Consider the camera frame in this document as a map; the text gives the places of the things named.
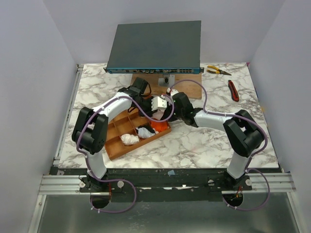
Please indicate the orange rolled cloth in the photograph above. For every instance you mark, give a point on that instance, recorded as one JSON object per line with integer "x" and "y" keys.
{"x": 159, "y": 126}

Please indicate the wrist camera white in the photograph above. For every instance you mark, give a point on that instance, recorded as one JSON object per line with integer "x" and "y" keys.
{"x": 171, "y": 92}
{"x": 158, "y": 104}

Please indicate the black mounting rail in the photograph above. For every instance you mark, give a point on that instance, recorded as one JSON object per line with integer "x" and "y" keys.
{"x": 163, "y": 185}

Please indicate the network switch grey blue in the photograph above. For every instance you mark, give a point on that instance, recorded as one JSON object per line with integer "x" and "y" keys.
{"x": 156, "y": 48}

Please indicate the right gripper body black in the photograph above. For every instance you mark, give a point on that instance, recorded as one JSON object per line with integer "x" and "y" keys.
{"x": 168, "y": 112}

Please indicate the pink navy-trimmed underwear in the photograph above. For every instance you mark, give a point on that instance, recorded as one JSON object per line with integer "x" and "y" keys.
{"x": 158, "y": 115}

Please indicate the grey metal stand bracket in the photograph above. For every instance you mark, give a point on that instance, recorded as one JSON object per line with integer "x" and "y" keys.
{"x": 166, "y": 80}

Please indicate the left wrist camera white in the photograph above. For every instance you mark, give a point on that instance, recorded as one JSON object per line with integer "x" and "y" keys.
{"x": 158, "y": 104}

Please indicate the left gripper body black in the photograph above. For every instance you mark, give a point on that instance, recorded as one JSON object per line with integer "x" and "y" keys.
{"x": 146, "y": 105}

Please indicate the aluminium frame rail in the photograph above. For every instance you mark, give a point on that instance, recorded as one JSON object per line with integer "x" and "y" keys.
{"x": 55, "y": 184}

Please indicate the red black utility knife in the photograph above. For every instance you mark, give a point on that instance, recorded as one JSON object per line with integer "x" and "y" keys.
{"x": 233, "y": 91}

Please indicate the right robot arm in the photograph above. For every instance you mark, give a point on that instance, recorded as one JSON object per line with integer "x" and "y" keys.
{"x": 244, "y": 134}

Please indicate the white rolled cloth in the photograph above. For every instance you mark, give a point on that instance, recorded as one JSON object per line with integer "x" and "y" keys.
{"x": 145, "y": 132}

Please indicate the brown compartment tray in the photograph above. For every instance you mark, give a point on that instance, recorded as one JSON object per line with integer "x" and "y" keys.
{"x": 128, "y": 123}

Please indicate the white pink-trimmed underwear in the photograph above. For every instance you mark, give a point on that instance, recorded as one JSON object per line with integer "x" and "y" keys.
{"x": 129, "y": 139}

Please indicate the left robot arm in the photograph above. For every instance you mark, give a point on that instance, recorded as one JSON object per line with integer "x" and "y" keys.
{"x": 90, "y": 130}

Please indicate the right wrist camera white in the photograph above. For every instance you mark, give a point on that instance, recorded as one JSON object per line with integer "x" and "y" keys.
{"x": 171, "y": 92}

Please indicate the wooden base board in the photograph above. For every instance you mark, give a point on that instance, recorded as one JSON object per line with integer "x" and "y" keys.
{"x": 186, "y": 83}

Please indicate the yellow handled pliers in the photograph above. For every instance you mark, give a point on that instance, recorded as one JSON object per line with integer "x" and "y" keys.
{"x": 214, "y": 70}

